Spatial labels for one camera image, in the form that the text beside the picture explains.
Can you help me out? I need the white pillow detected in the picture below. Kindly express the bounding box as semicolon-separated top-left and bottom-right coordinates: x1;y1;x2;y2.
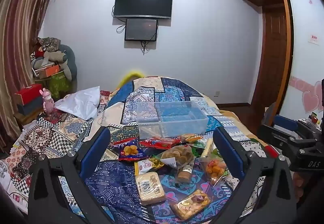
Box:
54;86;102;121

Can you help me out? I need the clear bag of orange puffs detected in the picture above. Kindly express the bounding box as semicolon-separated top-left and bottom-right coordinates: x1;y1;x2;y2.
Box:
199;156;228;185

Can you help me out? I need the green cloth covered stool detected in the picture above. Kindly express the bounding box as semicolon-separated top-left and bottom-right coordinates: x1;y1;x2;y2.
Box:
48;72;72;99

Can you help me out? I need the blue potato chip packet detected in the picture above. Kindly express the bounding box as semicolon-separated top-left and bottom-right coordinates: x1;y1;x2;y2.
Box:
118;142;147;162

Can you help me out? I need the brown wooden door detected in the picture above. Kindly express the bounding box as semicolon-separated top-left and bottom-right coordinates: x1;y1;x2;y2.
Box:
250;4;289;108

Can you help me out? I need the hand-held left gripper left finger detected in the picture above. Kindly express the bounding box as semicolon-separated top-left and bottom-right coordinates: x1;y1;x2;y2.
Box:
28;126;112;224

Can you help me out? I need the round biscuit roll packet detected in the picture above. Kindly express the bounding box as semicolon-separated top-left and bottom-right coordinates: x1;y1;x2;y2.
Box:
176;163;195;184

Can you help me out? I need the beige biscuit packet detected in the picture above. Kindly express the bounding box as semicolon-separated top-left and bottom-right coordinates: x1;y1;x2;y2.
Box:
135;172;166;205

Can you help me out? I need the clear bag of cookies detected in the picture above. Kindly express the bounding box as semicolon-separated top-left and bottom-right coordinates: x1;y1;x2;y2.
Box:
156;145;195;169

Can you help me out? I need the black monitor cable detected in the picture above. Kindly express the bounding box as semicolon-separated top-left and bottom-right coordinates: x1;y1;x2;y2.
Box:
140;40;150;55

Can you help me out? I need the red snack packet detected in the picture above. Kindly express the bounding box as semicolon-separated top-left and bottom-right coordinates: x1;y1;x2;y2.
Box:
139;137;181;150

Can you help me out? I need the patchwork printed blanket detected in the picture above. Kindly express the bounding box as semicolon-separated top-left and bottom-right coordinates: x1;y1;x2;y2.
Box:
0;76;279;224

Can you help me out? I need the white cheese stick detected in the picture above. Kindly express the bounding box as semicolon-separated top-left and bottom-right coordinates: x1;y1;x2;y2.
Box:
201;138;214;157

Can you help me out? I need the gold wrapped candy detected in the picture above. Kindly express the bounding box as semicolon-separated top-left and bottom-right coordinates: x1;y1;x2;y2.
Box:
150;158;165;169

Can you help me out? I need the dark grey box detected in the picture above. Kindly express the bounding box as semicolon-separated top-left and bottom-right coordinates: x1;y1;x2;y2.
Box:
17;98;45;116

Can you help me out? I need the orange cardboard box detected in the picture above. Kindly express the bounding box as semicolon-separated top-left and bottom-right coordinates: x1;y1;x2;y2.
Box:
35;63;61;79

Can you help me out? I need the red box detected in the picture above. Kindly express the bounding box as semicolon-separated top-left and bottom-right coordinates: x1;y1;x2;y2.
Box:
14;84;43;105

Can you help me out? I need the white wardrobe sliding door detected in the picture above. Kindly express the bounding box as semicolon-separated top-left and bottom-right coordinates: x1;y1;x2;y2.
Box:
282;0;324;126

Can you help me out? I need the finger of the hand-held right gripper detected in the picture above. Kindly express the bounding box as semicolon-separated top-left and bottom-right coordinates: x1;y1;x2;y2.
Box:
273;114;299;132
258;124;293;150

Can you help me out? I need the person's right hand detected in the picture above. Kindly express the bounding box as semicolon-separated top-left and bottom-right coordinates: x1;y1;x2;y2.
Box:
292;171;308;199

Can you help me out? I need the pile of plush toys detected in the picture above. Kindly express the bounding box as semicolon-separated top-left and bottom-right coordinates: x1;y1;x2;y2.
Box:
30;37;78;81

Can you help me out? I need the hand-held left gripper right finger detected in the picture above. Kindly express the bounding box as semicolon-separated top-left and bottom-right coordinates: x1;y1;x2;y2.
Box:
213;127;298;224

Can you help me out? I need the long thin red packet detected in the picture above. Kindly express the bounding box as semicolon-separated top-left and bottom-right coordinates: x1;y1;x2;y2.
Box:
110;137;138;148

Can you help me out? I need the green snack packet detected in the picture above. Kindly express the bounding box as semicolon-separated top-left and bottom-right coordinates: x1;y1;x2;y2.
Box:
190;139;210;150

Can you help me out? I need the yellow candy packet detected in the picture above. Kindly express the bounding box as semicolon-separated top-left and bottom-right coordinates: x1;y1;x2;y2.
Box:
134;159;155;176

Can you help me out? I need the striped brown curtain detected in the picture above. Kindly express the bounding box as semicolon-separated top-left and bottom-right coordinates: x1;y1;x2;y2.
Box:
0;0;60;149

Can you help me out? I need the pink plush toy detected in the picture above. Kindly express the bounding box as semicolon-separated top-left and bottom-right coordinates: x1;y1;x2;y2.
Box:
39;88;55;116

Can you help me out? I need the black wall television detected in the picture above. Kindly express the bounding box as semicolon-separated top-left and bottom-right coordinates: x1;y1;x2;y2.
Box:
113;0;174;19

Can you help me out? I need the nut crisp bar packet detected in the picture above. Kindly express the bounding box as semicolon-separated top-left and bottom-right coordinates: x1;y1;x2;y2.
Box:
170;189;212;220

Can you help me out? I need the small black wall monitor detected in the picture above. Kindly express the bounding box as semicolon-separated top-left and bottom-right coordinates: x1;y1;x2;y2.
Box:
124;19;159;42

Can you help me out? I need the orange snack packet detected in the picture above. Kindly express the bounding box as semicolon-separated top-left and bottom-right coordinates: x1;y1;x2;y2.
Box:
181;134;204;142

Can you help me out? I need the clear plastic storage box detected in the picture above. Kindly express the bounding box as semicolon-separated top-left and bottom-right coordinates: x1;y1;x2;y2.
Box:
137;100;209;140

